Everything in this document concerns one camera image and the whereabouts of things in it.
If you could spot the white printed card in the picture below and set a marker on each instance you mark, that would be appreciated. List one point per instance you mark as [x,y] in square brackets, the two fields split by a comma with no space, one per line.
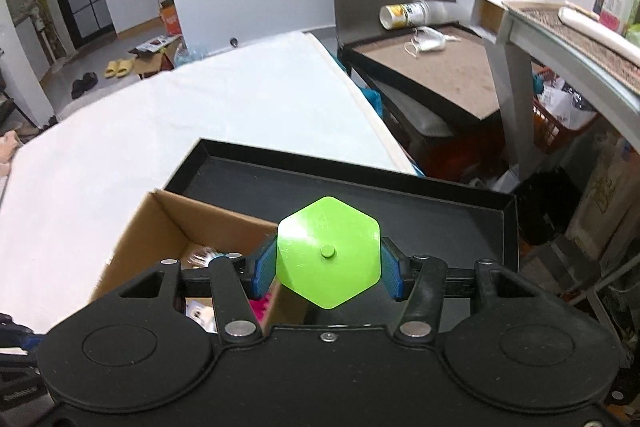
[199,314]

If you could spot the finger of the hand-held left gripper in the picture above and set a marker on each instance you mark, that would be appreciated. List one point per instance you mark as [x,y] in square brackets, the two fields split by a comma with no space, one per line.
[20,339]

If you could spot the blue plastic bag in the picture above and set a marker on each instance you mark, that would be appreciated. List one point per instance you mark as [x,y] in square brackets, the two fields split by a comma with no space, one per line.
[374,103]

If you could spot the white yellow bottle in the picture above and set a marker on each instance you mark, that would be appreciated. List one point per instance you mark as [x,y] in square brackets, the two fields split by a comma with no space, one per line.
[402,14]

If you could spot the black shallow tray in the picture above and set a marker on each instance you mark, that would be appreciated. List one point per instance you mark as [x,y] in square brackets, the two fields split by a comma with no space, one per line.
[440,227]

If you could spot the black shoes pair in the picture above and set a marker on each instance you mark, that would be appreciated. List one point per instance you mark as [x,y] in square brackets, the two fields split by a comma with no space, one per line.
[84,84]

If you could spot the beige bag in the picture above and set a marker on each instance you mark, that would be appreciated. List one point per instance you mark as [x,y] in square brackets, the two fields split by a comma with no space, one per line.
[605,197]

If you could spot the green hexagonal lid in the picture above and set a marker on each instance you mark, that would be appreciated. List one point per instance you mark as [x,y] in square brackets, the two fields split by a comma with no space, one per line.
[325,252]

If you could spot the green tissue pack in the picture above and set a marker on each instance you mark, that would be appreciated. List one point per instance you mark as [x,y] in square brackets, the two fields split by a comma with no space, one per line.
[634,36]

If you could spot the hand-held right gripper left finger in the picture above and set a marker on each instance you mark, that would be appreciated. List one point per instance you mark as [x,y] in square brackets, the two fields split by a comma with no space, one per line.
[262,269]

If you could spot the clear plastic item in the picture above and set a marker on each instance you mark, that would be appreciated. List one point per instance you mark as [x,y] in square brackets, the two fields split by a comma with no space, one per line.
[202,256]

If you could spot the orange cardboard box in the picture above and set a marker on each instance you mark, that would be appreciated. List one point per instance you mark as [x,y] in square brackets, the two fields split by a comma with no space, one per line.
[171,19]

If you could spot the black chair seat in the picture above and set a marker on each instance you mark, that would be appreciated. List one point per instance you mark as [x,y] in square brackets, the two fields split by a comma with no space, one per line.
[420,112]

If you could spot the brown cardboard box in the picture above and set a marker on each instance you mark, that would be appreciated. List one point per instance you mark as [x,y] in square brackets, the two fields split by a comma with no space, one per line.
[165,227]

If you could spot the grey table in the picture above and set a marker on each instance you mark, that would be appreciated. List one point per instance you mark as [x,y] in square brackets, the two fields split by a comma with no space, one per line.
[515,72]

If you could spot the flat printed carton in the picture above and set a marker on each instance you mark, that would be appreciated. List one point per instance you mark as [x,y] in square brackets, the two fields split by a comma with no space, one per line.
[152,49]

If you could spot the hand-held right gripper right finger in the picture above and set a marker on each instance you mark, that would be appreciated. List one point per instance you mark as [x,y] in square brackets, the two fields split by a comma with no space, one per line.
[392,272]

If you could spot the pink object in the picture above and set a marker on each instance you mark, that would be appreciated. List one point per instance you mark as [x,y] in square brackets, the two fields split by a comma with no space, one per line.
[265,307]

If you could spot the white face mask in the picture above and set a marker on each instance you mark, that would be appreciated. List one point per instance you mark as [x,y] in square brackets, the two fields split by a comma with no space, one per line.
[430,42]

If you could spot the pink white carton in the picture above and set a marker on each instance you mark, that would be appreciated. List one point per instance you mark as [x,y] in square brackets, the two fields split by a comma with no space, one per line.
[617,4]

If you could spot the orange plastic basket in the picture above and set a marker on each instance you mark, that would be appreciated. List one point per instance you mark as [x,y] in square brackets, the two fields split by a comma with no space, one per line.
[555,132]

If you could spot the yellow slippers pair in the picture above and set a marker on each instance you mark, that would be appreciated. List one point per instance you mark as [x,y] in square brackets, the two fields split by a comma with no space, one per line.
[119,68]

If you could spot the woven table mat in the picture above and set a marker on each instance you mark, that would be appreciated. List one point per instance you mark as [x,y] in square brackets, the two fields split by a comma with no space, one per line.
[565,32]

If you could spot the white rolled sheet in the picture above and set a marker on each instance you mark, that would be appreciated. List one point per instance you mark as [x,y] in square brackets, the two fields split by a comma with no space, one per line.
[595,29]

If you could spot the black bin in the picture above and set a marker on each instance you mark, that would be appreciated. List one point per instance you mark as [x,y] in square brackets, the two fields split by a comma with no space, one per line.
[547,207]

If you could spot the black box with brown inside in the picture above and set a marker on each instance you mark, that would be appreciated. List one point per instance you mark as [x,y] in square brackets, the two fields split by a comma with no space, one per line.
[440,77]

